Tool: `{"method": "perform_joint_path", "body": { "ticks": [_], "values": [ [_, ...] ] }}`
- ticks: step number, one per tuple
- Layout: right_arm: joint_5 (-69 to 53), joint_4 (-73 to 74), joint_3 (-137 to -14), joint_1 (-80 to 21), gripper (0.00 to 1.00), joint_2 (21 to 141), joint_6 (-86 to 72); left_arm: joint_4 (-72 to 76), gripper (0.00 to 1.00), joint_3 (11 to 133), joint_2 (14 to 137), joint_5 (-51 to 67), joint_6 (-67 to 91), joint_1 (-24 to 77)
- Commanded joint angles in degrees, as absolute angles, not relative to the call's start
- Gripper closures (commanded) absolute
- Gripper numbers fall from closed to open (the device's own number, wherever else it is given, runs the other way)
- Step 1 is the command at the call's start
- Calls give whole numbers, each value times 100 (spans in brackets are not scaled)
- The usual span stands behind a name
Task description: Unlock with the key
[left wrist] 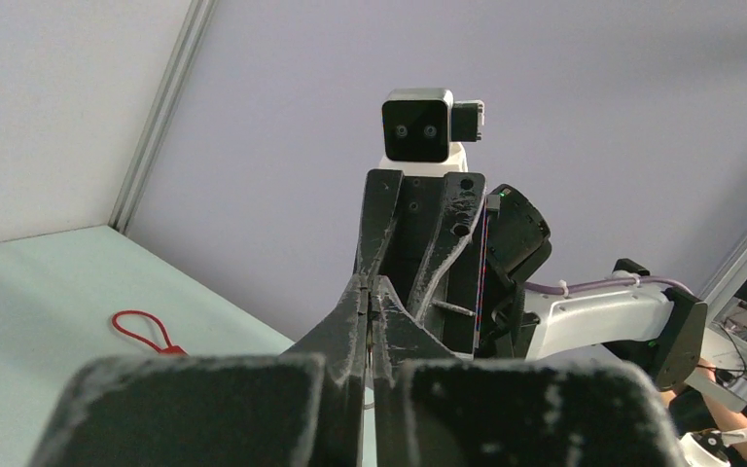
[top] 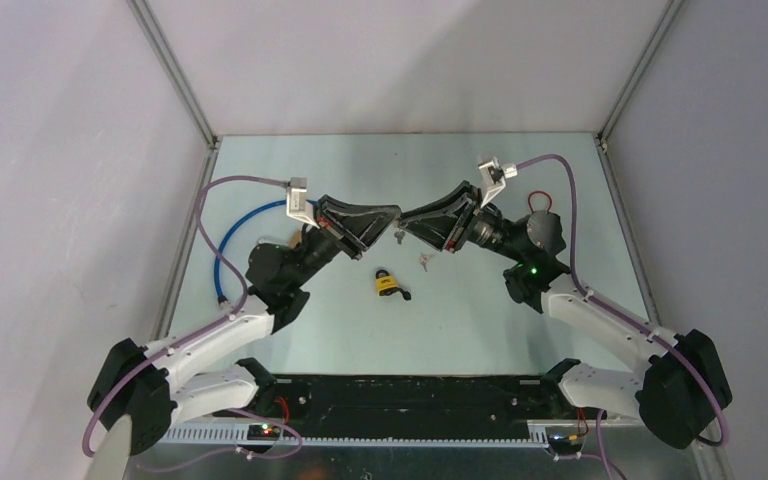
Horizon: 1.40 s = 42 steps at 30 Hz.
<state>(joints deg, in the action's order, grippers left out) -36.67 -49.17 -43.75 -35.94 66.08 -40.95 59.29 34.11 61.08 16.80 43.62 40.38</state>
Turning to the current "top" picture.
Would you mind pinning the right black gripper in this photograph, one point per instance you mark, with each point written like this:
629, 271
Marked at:
447, 223

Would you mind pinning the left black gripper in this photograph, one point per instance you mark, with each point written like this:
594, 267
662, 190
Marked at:
354, 228

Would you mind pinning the yellow black padlock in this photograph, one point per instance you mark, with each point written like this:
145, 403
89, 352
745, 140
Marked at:
387, 285

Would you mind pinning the red cable padlock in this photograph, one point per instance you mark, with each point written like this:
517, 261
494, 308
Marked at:
539, 200

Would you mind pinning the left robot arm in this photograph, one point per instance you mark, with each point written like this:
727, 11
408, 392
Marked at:
157, 385

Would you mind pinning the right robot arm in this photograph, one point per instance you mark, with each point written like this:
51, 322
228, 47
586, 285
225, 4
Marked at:
674, 383

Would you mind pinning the brass padlock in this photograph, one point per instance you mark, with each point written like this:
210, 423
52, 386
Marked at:
290, 241

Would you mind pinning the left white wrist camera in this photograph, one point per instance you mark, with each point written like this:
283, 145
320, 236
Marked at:
297, 204

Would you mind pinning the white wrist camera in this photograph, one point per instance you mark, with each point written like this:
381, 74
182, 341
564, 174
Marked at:
494, 176
297, 204

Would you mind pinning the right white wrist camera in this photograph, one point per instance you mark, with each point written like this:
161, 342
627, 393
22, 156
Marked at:
494, 176

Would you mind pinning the blue cable lock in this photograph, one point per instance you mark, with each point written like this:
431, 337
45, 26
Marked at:
240, 238

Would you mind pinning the left aluminium frame post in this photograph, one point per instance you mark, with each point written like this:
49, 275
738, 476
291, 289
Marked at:
157, 39

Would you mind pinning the aluminium frame post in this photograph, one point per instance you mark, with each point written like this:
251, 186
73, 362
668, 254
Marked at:
603, 141
157, 39

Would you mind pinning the white cable duct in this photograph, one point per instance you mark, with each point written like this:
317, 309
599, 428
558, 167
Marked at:
262, 434

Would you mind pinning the right aluminium frame post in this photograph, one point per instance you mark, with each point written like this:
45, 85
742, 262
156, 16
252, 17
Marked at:
603, 141

